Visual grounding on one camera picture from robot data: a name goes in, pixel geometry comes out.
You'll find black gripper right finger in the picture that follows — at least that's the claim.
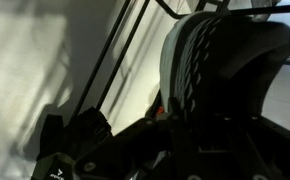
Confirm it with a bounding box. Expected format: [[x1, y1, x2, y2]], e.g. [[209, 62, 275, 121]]
[[249, 115, 290, 180]]

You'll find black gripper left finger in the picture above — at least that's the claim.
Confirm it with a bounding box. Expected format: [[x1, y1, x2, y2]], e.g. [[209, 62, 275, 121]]
[[31, 106, 114, 180]]

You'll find orange cordless drill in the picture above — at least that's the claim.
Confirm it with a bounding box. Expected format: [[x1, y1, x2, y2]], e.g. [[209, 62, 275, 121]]
[[154, 106, 165, 118]]

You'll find grey trainer shoe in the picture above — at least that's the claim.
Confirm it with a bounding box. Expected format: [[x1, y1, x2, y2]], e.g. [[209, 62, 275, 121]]
[[159, 9, 290, 121]]

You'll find black wire shoe rack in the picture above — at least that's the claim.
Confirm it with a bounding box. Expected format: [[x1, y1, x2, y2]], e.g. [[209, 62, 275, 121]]
[[69, 0, 290, 121]]

